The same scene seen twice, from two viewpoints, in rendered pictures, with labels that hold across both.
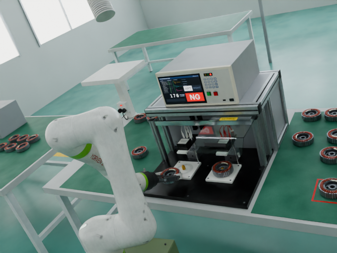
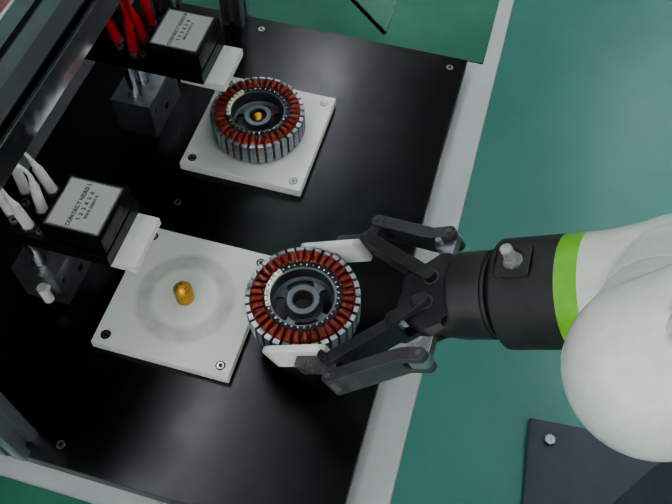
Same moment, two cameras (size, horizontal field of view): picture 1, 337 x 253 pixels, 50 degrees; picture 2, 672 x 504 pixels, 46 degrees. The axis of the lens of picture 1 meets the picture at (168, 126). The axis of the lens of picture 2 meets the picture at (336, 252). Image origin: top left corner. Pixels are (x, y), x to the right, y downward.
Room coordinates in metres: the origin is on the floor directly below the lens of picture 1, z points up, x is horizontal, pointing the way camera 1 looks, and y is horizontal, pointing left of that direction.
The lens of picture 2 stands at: (1.73, 0.43, 1.52)
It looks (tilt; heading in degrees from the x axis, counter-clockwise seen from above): 58 degrees down; 249
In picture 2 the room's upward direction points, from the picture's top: straight up
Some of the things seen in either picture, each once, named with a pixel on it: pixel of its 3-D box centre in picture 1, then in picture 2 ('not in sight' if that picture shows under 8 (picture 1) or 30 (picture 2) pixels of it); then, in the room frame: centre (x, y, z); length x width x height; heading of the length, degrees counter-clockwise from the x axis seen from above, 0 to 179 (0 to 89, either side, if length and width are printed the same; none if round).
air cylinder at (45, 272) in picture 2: (193, 152); (57, 257); (1.85, -0.10, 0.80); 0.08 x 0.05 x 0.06; 53
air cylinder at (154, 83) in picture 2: (231, 153); (146, 96); (1.71, -0.29, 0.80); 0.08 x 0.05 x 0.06; 53
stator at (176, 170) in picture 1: (170, 175); (303, 302); (1.63, 0.07, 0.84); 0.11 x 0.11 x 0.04
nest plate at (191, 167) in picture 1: (184, 169); (186, 300); (1.74, -0.01, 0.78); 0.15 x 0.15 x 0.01; 53
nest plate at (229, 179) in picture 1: (223, 172); (260, 132); (1.59, -0.20, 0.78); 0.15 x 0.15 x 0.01; 53
